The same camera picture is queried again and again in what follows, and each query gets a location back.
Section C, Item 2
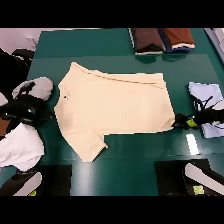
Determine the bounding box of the lavender garment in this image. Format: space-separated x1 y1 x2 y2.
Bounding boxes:
187 81 224 139

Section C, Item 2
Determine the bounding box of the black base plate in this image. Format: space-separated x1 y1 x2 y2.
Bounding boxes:
33 163 73 197
153 158 224 197

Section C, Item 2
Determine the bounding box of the pale garment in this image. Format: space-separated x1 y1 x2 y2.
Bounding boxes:
203 28 224 57

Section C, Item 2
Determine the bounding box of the white garment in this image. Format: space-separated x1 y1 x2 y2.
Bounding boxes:
0 122 46 172

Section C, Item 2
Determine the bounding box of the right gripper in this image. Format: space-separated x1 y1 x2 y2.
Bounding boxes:
173 112 200 131

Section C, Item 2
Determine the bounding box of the rust orange garment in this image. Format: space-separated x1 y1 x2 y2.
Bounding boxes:
162 28 196 50

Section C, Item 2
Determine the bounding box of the grey garment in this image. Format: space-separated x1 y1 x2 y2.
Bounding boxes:
12 76 55 102

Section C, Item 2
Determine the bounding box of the cream T-shirt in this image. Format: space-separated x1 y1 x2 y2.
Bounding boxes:
53 61 177 164

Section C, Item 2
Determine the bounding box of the brown garment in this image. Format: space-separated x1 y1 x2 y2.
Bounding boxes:
133 28 165 55

